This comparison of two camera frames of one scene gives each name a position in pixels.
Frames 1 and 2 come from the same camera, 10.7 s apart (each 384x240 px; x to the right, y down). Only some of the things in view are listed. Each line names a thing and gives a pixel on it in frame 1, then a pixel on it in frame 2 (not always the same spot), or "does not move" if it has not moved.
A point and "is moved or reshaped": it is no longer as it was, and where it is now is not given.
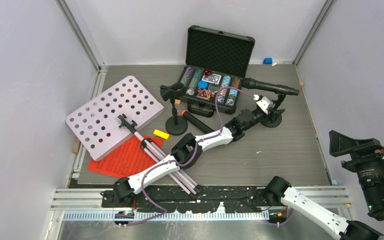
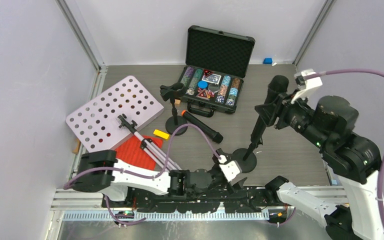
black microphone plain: x=250 y=83 → x=278 y=85
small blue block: x=267 y=60 does not move
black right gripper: x=339 y=142 → x=267 y=112
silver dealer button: x=213 y=87 does not move
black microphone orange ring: x=195 y=121 does not move
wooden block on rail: x=75 y=151 does not move
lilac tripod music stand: x=104 y=122 does not move
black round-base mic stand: x=275 y=116 is moved or reshaped
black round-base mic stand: x=176 y=125 does not move
